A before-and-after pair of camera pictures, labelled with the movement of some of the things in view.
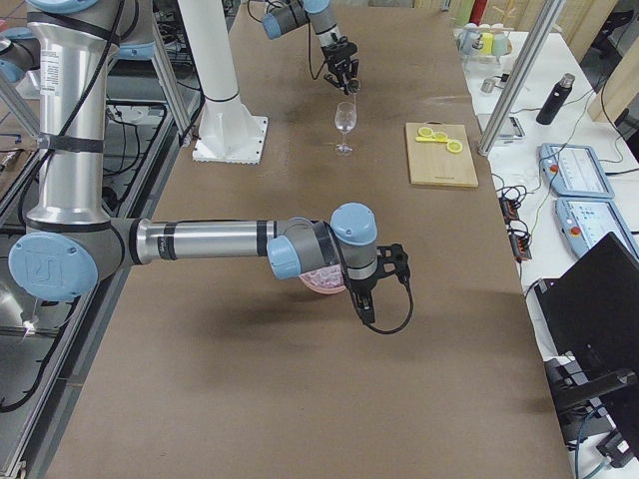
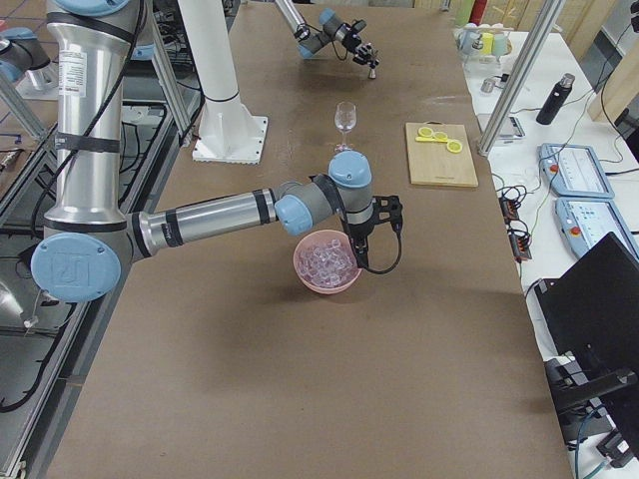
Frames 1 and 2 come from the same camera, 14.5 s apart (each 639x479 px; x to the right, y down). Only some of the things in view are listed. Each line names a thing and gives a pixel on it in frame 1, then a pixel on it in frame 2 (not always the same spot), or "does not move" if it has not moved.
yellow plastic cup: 488,42 does not move
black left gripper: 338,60 to 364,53
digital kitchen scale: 510,129 does not move
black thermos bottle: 556,99 does not move
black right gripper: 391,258 to 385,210
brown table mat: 215,367 does not move
